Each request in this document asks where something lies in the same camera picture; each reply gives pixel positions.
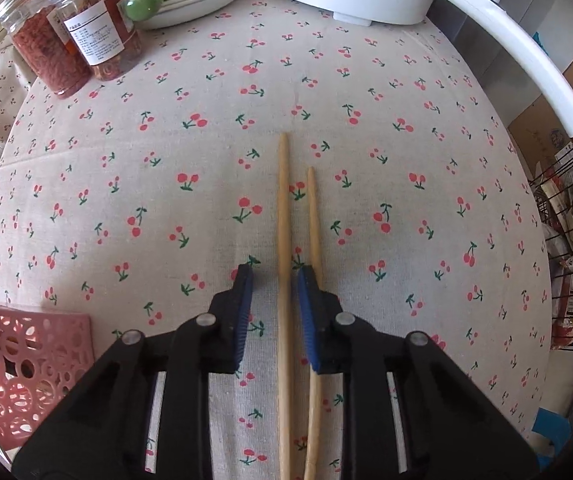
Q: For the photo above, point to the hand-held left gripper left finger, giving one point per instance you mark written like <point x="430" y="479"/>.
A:
<point x="242" y="320"/>

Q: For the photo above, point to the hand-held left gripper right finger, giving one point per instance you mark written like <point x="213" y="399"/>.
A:
<point x="309" y="325"/>

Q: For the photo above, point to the light bamboo chopstick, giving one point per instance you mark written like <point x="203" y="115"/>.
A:
<point x="283" y="210"/>
<point x="314" y="220"/>

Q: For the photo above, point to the cherry print tablecloth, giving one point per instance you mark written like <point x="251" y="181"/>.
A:
<point x="166" y="160"/>

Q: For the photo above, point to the pink perforated basket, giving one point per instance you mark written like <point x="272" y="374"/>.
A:
<point x="21" y="375"/>

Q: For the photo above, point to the blue plastic object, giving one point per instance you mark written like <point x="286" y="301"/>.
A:
<point x="551" y="430"/>

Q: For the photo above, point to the cardboard box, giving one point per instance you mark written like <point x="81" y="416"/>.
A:
<point x="546" y="125"/>

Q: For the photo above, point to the plastic jar with white label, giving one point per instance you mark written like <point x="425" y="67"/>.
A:
<point x="101" y="35"/>

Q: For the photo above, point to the plastic jar of red granules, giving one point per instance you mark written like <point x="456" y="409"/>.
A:
<point x="49" y="55"/>

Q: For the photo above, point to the small green gourd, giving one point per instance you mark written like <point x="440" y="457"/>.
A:
<point x="142" y="4"/>

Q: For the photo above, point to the grey refrigerator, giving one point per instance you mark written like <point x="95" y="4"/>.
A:
<point x="531" y="10"/>

